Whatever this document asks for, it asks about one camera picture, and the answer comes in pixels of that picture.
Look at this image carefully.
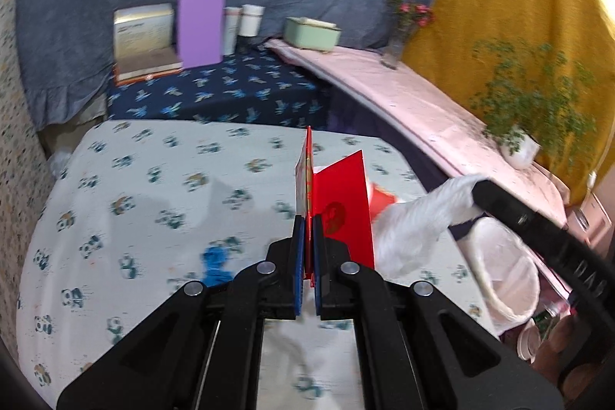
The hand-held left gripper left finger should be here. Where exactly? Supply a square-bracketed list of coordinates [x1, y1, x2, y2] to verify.
[57, 214, 308, 410]

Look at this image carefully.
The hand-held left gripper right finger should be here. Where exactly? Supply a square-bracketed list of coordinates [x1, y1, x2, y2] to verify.
[312, 214, 563, 410]

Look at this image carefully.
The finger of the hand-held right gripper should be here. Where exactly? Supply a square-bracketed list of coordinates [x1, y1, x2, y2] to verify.
[472, 179, 567, 248]

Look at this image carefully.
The red card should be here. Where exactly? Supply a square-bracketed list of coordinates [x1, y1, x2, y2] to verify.
[294, 126, 376, 288]

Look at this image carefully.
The white bin with plastic liner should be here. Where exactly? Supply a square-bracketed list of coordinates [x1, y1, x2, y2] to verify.
[454, 216, 541, 336]

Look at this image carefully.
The red paper cup with lid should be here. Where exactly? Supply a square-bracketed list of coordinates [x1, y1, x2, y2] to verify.
[367, 182, 399, 223]

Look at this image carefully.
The white tissue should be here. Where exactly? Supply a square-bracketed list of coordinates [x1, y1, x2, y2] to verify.
[372, 174, 486, 279]

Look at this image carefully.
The green plant in white pot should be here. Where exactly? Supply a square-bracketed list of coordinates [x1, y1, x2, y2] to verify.
[471, 38, 597, 171]

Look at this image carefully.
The blue wrapper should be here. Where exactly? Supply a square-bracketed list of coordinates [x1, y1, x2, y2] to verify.
[199, 247, 243, 287]

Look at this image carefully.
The white dish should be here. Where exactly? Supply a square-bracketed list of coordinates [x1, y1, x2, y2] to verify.
[516, 320, 546, 360]

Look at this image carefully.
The pink cloth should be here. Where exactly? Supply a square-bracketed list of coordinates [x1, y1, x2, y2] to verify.
[266, 38, 568, 219]

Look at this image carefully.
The panda print tablecloth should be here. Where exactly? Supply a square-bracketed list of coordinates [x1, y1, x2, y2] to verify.
[17, 120, 486, 410]

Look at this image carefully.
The navy printed cloth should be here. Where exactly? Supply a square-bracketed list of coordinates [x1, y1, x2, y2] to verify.
[106, 47, 332, 125]

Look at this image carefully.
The glass vase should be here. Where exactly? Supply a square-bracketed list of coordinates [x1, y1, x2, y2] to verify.
[379, 30, 407, 70]

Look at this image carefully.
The pink flower bunch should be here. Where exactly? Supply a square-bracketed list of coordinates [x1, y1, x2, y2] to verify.
[384, 0, 433, 31]

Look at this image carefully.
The green tissue box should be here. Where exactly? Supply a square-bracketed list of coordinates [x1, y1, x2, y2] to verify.
[283, 16, 343, 54]

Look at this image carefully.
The tall white bottle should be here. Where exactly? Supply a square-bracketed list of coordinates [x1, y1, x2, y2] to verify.
[222, 7, 242, 55]

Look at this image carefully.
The white jar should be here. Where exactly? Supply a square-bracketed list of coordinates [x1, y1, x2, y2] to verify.
[239, 4, 266, 38]

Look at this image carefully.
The purple box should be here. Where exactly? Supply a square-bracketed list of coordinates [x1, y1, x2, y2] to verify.
[177, 0, 226, 69]

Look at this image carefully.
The cream gift box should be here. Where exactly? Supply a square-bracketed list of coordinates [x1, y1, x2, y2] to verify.
[113, 3, 184, 84]

